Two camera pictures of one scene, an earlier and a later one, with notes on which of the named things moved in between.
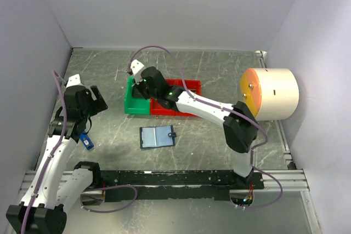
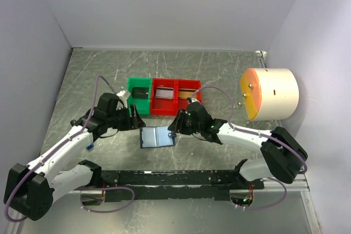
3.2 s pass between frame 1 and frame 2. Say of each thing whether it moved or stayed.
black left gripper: moved
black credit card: stayed
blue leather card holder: stayed
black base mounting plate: stayed
